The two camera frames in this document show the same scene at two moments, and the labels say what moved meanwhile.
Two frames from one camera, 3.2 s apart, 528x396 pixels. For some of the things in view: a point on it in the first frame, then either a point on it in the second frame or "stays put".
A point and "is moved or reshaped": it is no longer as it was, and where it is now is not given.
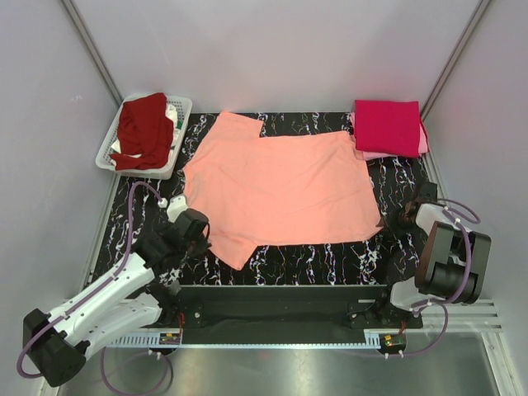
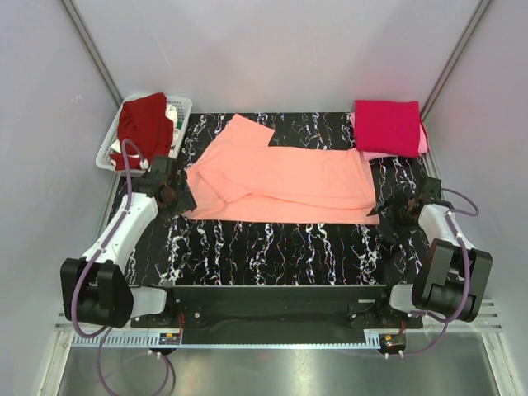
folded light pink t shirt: (378, 156) stays put
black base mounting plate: (281, 313) stays put
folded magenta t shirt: (393, 128) stays put
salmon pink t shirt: (248, 190) is moved or reshaped
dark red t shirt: (144, 129) stays put
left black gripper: (202, 247) → (186, 202)
